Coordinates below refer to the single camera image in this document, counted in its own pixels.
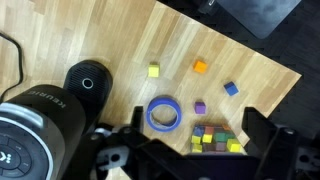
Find blue cube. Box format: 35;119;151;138
223;81;240;97

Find clear plastic jar with blocks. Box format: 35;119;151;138
189;122;248;155

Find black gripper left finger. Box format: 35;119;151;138
130;105;145;132

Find blue tape roll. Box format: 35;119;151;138
146;96;183;133

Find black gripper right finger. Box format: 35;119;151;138
241;106;279;158

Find black coffee maker power cable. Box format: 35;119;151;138
0;31;24;103

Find black Keurig coffee maker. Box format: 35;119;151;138
0;59;114;180

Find purple cube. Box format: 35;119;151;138
194;101;207;115

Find yellow cube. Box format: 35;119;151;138
147;63;161;79

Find orange cube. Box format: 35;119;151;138
193;59;209;74

